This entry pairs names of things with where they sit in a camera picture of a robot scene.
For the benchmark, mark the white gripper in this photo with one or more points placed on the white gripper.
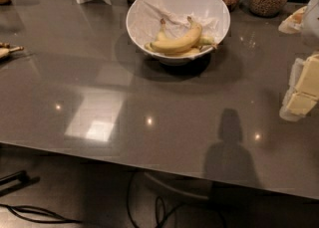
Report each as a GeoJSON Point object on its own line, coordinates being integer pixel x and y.
{"type": "Point", "coordinates": [311, 23]}

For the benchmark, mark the yellow bottom banana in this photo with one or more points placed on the yellow bottom banana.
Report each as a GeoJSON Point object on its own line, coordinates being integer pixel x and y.
{"type": "Point", "coordinates": [204, 41]}

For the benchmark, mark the yellow banana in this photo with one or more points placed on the yellow banana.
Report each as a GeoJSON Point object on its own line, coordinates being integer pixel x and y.
{"type": "Point", "coordinates": [204, 41]}
{"type": "Point", "coordinates": [180, 44]}
{"type": "Point", "coordinates": [161, 35]}

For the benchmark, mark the yellow top banana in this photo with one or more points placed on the yellow top banana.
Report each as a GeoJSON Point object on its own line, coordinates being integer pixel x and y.
{"type": "Point", "coordinates": [180, 44]}

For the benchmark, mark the yellow rear banana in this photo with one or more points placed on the yellow rear banana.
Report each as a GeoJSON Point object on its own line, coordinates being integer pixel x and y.
{"type": "Point", "coordinates": [161, 35]}

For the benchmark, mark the banana at left edge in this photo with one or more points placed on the banana at left edge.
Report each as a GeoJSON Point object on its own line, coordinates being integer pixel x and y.
{"type": "Point", "coordinates": [6, 50]}

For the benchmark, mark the white paper napkin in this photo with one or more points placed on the white paper napkin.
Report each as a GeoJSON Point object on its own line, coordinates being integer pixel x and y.
{"type": "Point", "coordinates": [144, 18]}

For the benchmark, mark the black metal chair leg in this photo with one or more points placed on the black metal chair leg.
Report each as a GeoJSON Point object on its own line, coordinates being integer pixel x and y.
{"type": "Point", "coordinates": [16, 181]}

